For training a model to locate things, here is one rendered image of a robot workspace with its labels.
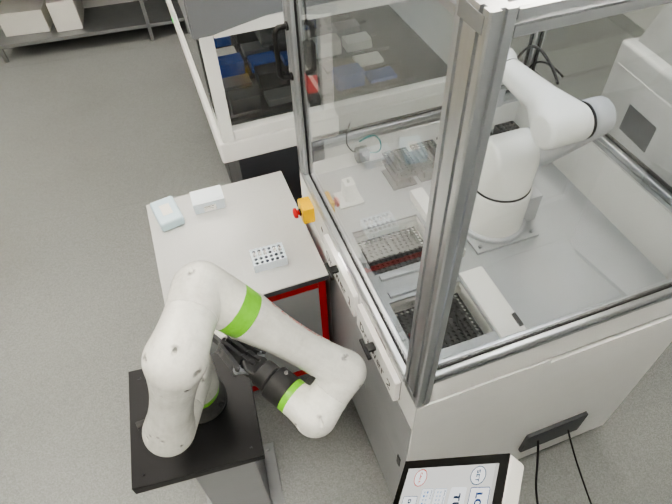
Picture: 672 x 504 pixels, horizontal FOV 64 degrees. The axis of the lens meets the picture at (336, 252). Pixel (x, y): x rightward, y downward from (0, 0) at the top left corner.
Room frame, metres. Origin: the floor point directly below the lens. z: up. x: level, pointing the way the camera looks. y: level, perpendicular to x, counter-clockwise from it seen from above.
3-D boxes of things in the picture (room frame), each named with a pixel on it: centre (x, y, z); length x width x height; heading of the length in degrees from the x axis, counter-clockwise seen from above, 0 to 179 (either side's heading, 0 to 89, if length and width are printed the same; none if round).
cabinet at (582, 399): (1.24, -0.48, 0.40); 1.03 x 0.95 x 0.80; 18
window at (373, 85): (1.11, -0.05, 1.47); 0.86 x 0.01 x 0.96; 18
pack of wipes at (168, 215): (1.56, 0.67, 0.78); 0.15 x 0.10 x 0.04; 28
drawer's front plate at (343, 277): (1.14, -0.01, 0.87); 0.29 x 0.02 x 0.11; 18
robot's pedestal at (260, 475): (0.74, 0.42, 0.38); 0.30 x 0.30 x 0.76; 13
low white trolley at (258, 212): (1.43, 0.40, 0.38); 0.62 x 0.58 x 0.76; 18
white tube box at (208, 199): (1.62, 0.51, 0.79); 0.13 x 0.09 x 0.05; 108
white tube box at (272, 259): (1.31, 0.25, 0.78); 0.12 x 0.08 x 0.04; 107
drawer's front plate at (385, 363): (0.84, -0.11, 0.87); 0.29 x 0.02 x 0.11; 18
